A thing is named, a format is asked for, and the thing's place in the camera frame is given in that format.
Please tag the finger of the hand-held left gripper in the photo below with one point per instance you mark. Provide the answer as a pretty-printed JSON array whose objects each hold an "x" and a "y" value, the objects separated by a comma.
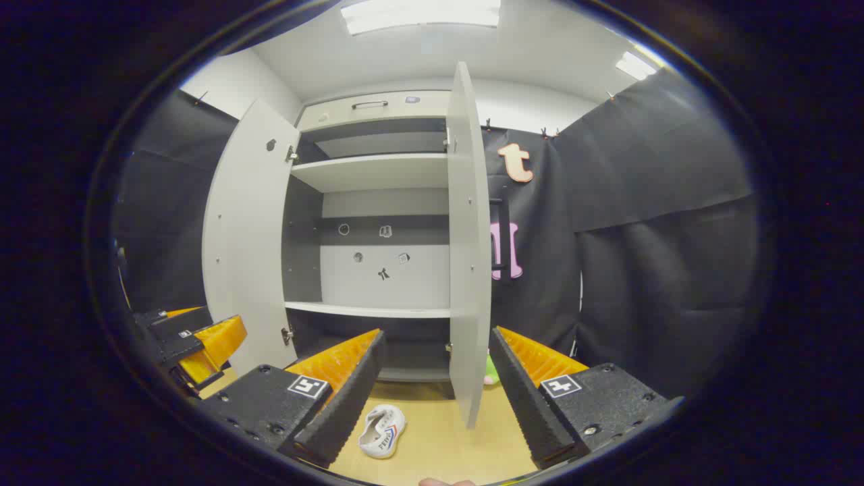
[
  {"x": 179, "y": 324},
  {"x": 177, "y": 349}
]

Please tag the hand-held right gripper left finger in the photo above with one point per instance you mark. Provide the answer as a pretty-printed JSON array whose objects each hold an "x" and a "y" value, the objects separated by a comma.
[{"x": 344, "y": 405}]

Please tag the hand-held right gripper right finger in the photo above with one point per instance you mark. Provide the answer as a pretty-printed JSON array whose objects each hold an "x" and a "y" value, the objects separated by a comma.
[{"x": 526, "y": 405}]

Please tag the white shoe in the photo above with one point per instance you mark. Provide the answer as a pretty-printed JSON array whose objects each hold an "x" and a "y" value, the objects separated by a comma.
[{"x": 381, "y": 432}]

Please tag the white cabinet door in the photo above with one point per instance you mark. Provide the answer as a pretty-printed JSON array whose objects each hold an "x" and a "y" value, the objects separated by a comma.
[
  {"x": 246, "y": 236},
  {"x": 469, "y": 236}
]

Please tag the white shoe cabinet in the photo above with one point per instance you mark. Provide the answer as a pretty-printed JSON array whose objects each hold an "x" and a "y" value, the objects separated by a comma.
[{"x": 378, "y": 172}]

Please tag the green pink plush toy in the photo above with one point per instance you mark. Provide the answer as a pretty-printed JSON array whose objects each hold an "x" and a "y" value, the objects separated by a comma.
[{"x": 491, "y": 371}]

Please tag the black backdrop cloth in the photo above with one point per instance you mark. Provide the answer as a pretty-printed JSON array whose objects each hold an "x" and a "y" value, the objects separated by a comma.
[{"x": 641, "y": 270}]

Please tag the small ceiling light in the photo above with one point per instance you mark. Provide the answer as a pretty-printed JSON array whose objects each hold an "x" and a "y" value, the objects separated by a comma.
[{"x": 634, "y": 66}]

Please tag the large ceiling light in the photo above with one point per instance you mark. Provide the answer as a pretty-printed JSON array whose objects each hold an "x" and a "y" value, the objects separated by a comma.
[{"x": 422, "y": 15}]

